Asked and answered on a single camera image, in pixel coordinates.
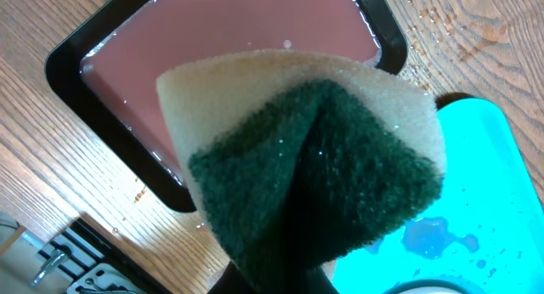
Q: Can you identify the teal plastic serving tray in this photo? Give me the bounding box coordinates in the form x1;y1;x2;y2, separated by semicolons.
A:
332;99;543;294

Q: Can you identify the green and yellow sponge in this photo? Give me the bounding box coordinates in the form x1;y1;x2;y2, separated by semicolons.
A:
156;50;446;293

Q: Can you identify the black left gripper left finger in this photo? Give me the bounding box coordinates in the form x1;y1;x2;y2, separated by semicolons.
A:
207;262;251;294

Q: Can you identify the dark red water tray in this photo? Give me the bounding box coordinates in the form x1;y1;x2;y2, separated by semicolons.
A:
45;0;407;212

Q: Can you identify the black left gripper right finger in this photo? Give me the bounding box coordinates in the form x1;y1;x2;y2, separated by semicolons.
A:
303;267;338;294

